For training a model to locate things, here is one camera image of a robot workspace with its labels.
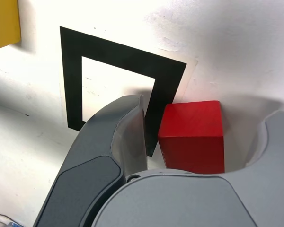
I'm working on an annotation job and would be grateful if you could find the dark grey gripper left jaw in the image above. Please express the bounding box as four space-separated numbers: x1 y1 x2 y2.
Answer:
34 94 148 227

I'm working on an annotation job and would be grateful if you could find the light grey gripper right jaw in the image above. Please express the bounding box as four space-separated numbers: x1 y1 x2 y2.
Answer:
91 109 284 227

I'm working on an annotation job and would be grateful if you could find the red cube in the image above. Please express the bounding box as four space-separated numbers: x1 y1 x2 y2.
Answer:
158 100 225 175

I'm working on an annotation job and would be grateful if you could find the yellow cube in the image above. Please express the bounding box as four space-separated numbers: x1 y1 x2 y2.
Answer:
0 0 22 52

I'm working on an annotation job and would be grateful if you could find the black tape square outline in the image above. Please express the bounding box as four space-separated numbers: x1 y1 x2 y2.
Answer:
59 26 187 158

